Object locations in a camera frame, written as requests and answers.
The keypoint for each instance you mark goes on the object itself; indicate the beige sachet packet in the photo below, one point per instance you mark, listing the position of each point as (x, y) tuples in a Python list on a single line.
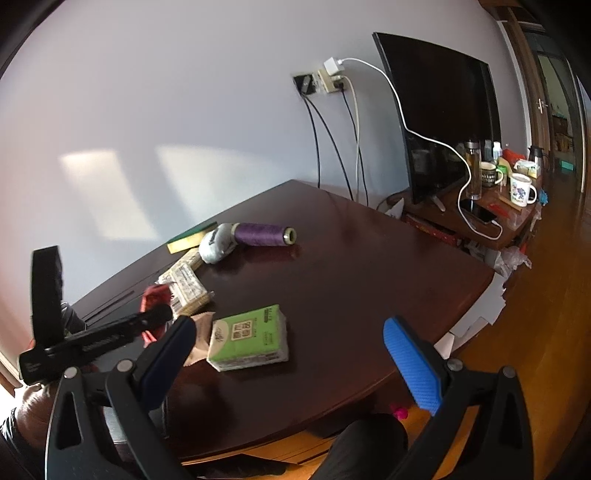
[(203, 322)]

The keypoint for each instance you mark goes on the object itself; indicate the white rolled sock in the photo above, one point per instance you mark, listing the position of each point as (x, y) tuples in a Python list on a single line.
[(217, 244)]

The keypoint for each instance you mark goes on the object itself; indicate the white patterned mug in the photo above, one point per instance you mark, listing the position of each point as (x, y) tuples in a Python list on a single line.
[(522, 190)]

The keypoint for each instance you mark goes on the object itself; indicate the black mug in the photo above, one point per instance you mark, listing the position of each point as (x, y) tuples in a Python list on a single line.
[(491, 175)]

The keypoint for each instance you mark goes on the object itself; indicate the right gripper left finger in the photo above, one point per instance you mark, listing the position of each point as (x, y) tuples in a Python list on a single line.
[(79, 445)]

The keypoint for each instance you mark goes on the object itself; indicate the purple thread spool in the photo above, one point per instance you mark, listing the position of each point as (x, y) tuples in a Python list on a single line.
[(253, 234)]

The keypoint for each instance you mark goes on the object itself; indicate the yellow green sponge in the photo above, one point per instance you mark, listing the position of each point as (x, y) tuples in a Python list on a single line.
[(190, 238)]

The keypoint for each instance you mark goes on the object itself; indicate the smartphone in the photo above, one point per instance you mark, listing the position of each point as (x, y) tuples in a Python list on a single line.
[(482, 214)]

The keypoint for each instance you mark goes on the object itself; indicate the cracker packet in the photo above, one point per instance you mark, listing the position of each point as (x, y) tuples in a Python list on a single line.
[(188, 294), (191, 259)]

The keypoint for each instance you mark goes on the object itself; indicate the red wet wipes packet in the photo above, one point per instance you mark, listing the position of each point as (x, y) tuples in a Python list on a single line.
[(154, 295)]

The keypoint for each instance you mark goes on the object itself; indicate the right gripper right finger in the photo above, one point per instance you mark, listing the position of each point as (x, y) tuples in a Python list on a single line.
[(500, 443)]

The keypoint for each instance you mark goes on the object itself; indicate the wall power outlet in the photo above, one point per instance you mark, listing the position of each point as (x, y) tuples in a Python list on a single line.
[(311, 83)]

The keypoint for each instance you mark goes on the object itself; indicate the glass bottle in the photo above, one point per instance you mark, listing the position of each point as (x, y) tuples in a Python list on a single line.
[(473, 157)]

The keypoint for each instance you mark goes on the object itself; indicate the green tissue pack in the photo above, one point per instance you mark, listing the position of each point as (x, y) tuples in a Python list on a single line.
[(251, 339)]

